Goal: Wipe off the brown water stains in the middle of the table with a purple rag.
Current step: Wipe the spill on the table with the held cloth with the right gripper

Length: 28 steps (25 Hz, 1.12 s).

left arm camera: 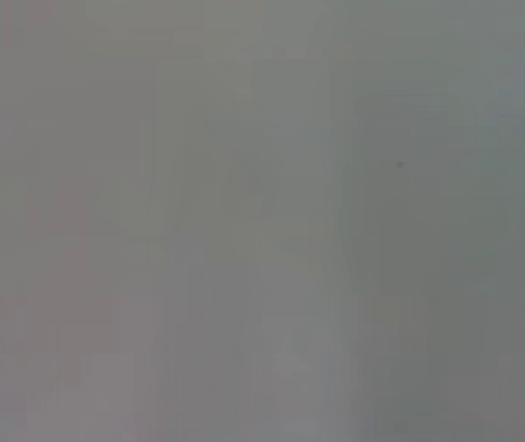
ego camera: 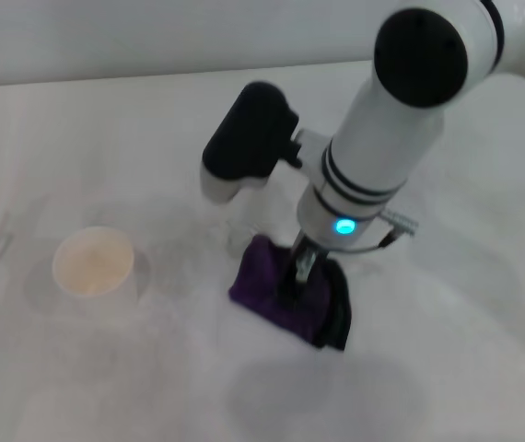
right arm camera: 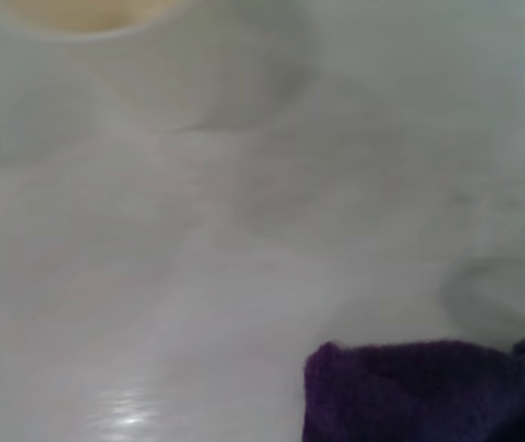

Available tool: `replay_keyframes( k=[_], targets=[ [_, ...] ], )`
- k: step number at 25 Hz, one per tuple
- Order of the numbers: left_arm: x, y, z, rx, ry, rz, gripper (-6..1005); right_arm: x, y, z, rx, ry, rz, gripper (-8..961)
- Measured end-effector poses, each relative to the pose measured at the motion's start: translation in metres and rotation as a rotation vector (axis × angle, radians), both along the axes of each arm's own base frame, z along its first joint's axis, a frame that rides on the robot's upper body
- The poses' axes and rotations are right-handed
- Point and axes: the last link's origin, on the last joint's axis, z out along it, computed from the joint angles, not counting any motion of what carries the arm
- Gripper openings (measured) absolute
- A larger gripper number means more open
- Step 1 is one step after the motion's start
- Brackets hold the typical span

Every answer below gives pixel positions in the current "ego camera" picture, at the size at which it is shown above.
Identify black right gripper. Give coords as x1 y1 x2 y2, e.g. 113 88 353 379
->
274 237 333 308

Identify purple rag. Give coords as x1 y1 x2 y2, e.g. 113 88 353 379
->
227 233 354 353

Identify white paper cup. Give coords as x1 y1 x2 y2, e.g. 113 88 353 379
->
52 226 137 308

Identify thin wrist cable with connector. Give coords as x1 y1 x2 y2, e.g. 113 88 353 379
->
347 208 419 254

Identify black and white wrist camera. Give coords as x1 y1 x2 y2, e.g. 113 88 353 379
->
201 81 304 204

